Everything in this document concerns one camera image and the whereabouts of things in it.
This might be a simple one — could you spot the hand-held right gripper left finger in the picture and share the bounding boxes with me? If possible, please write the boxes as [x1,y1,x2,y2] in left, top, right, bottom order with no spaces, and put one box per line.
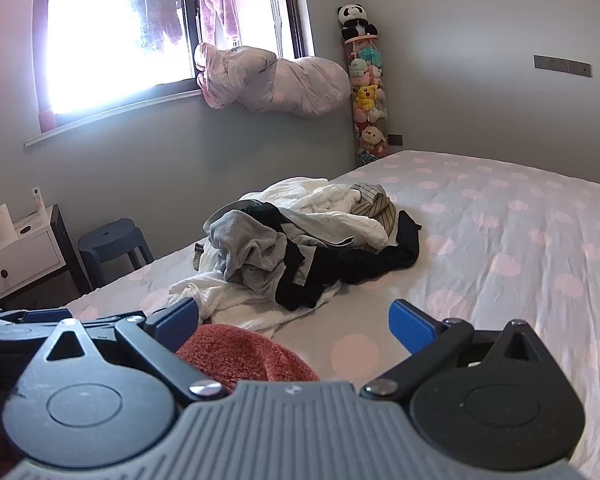
[45,299,228,402]

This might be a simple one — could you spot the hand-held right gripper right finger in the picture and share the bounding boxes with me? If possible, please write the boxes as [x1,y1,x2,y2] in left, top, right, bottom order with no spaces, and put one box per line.
[360,299,556,402]

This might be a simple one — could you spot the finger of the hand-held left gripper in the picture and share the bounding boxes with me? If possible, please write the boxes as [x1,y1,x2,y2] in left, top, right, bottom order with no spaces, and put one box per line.
[77,310,148,334]

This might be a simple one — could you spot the grey and black raglan shirt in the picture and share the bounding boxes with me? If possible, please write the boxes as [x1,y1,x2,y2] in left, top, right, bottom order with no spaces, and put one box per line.
[194,199,423,312]

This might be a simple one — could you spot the dark hanging clothes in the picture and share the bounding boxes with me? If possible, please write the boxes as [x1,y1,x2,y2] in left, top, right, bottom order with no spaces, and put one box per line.
[112,0,186,51]

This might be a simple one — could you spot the white elastic waist pants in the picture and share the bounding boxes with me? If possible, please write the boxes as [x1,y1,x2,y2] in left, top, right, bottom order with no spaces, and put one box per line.
[169,255,343,338]

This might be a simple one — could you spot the red fleece cloth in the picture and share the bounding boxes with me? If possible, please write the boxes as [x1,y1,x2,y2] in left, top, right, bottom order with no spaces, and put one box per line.
[175,324,322,396]

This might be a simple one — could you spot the blue plastic stool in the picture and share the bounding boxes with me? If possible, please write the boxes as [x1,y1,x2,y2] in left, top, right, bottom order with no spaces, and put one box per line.
[77,218,156,283]

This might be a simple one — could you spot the white paper roll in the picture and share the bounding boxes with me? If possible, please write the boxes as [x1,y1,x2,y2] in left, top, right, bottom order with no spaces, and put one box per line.
[0,204,17,243]

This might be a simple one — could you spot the beige striped garment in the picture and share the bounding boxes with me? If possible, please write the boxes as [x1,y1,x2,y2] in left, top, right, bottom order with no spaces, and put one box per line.
[349,182,398,236]

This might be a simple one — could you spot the polka dot bed sheet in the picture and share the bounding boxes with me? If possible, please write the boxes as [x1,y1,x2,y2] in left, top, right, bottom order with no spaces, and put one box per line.
[62,149,600,480]

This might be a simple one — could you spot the white crinkle shirt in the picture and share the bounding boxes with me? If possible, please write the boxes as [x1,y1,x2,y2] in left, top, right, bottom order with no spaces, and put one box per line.
[207,177,401,253]

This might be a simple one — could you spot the white window sill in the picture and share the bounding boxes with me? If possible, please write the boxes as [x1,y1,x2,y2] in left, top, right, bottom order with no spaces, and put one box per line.
[24,87,203,148]

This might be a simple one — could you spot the small doll figure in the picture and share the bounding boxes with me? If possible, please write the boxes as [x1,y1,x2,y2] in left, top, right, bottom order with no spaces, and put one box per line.
[342,35,392,167]

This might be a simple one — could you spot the rolled pale pink quilt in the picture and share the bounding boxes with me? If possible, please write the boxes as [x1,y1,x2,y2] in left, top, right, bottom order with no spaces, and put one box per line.
[194,42,352,120]

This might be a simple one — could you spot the panda plush toy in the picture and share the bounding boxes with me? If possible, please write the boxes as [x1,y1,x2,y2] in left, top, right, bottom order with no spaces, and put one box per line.
[337,4,378,41]

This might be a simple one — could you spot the white nightstand with black frame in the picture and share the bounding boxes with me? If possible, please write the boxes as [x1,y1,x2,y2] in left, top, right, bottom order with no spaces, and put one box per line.
[0,204,93,311]

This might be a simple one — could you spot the window with dark frame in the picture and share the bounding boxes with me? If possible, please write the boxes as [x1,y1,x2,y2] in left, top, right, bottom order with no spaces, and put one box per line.
[32,0,316,133]

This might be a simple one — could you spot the grey wall switch panel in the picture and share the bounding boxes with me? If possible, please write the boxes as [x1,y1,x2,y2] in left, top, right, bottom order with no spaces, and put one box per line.
[533,54,593,79]

